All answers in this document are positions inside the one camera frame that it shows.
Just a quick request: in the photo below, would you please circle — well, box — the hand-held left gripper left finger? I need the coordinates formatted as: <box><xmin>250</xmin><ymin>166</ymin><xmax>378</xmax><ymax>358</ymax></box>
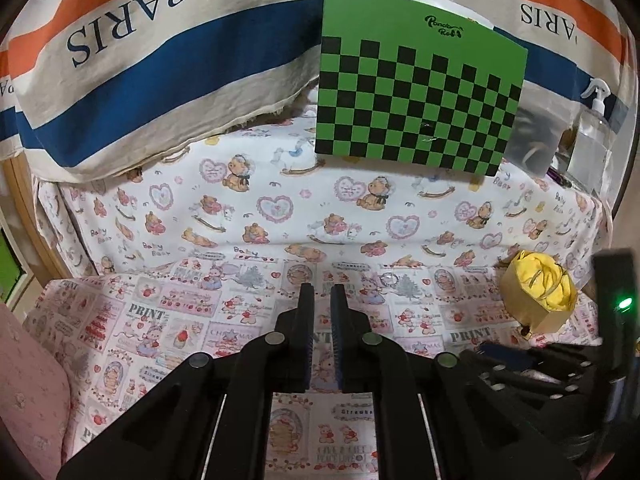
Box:
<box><xmin>57</xmin><ymin>283</ymin><xmax>316</xmax><ymax>480</ymax></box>

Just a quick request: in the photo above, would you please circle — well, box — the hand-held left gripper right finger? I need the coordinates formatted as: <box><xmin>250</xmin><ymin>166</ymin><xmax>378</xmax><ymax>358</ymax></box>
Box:
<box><xmin>330</xmin><ymin>283</ymin><xmax>584</xmax><ymax>480</ymax></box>

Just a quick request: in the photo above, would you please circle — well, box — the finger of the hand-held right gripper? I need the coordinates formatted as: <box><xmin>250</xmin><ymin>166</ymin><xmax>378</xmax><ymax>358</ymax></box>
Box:
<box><xmin>476</xmin><ymin>341</ymin><xmax>607</xmax><ymax>383</ymax></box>
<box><xmin>459</xmin><ymin>349</ymin><xmax>601</xmax><ymax>413</ymax></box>

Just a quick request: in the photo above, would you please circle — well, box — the gold bag with yellow lining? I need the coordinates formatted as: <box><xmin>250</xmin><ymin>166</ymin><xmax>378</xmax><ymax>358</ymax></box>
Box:
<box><xmin>500</xmin><ymin>249</ymin><xmax>580</xmax><ymax>336</ymax></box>

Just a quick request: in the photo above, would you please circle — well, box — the bear print bed sheet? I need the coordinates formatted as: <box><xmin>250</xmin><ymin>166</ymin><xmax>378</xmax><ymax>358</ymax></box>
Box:
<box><xmin>32</xmin><ymin>115</ymin><xmax>613</xmax><ymax>286</ymax></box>

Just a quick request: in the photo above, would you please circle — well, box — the strawberry print cloth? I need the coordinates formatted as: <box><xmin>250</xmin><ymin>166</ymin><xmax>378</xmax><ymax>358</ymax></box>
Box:
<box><xmin>22</xmin><ymin>256</ymin><xmax>610</xmax><ymax>480</ymax></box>

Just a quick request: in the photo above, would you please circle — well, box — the purple pen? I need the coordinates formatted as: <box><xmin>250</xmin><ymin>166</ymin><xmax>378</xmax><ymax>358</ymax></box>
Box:
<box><xmin>546</xmin><ymin>167</ymin><xmax>575</xmax><ymax>189</ymax></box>

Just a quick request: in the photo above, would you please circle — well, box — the clear spray bottle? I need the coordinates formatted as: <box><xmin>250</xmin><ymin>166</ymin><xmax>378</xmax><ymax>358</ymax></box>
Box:
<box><xmin>566</xmin><ymin>77</ymin><xmax>617</xmax><ymax>195</ymax></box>

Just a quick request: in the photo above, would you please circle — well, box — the clear plastic container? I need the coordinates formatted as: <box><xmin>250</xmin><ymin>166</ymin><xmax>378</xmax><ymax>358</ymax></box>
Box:
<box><xmin>505</xmin><ymin>105</ymin><xmax>572</xmax><ymax>179</ymax></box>

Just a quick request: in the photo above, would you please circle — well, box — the green black checkered board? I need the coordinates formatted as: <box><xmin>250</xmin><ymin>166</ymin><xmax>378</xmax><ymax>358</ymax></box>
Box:
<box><xmin>314</xmin><ymin>0</ymin><xmax>530</xmax><ymax>178</ymax></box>

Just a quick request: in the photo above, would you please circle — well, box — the pink cushion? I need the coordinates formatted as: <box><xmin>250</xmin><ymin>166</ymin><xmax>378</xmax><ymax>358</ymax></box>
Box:
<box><xmin>0</xmin><ymin>304</ymin><xmax>72</xmax><ymax>477</ymax></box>

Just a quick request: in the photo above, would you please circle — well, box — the green panel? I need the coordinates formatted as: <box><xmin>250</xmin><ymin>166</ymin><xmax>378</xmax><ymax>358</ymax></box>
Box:
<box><xmin>0</xmin><ymin>229</ymin><xmax>25</xmax><ymax>307</ymax></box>

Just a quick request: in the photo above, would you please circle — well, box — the striped orange blue cloth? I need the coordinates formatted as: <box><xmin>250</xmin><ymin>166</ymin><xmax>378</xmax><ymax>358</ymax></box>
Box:
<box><xmin>462</xmin><ymin>0</ymin><xmax>632</xmax><ymax>111</ymax></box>
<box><xmin>0</xmin><ymin>0</ymin><xmax>335</xmax><ymax>183</ymax></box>

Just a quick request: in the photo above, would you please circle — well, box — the wooden frame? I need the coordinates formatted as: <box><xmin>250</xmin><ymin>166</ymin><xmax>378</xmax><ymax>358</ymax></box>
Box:
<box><xmin>0</xmin><ymin>157</ymin><xmax>68</xmax><ymax>283</ymax></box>

